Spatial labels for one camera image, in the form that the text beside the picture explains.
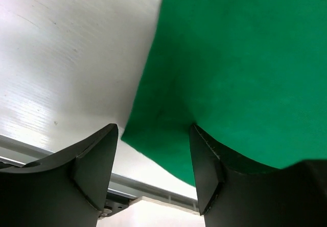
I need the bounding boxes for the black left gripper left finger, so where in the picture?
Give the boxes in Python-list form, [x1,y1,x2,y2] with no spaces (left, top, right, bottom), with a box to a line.
[1,124,118,226]

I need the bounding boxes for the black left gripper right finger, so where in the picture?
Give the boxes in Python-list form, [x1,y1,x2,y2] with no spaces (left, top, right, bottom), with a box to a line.
[189,124,326,226]

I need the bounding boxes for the green t-shirt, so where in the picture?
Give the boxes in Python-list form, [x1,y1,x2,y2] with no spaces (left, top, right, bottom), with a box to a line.
[122,0,326,185]

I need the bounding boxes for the aluminium table rail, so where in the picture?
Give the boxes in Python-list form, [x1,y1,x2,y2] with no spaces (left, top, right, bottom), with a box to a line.
[1,135,199,217]

